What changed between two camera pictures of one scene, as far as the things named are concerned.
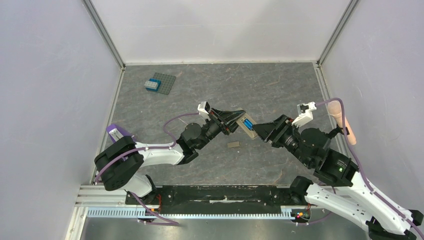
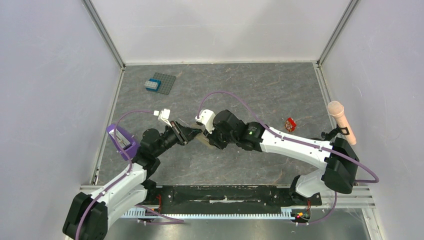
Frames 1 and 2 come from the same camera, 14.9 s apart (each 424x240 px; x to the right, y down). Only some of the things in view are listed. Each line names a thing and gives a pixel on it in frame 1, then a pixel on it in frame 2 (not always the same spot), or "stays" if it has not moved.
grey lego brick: [151, 84] stays
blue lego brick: [155, 80] stays
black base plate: [216, 200] stays
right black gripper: [276, 131] to [211, 138]
